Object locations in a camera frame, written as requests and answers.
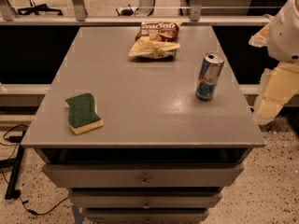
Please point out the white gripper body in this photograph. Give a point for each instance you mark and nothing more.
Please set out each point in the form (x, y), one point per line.
(286, 36)

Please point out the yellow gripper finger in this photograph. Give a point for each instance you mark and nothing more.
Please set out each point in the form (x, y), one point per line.
(276, 89)
(260, 39)

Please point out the green and yellow sponge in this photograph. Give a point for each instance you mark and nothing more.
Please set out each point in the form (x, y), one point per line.
(82, 113)

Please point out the brown chip bag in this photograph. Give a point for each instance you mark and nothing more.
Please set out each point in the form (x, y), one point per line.
(156, 40)

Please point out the blue silver energy drink can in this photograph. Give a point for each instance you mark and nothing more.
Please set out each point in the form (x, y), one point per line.
(210, 71)

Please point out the grey drawer cabinet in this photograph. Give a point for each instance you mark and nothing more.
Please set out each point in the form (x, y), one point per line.
(149, 108)

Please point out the white power strip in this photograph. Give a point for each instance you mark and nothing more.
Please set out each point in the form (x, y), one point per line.
(127, 11)

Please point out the top grey drawer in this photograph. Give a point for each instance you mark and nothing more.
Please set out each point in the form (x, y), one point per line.
(152, 175)

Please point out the grey drawer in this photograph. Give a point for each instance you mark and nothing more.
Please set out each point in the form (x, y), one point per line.
(147, 216)
(145, 198)
(152, 175)

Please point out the black office chair base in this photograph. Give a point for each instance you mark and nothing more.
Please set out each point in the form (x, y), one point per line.
(37, 9)

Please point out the bottom grey drawer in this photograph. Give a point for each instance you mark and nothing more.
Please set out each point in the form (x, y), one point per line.
(147, 216)

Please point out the middle grey drawer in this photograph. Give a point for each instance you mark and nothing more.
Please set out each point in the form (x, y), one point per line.
(145, 198)

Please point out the grey metal railing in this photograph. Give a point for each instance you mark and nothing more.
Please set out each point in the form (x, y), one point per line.
(103, 12)

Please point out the black metal stand leg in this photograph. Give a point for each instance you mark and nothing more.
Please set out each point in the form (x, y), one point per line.
(15, 164)

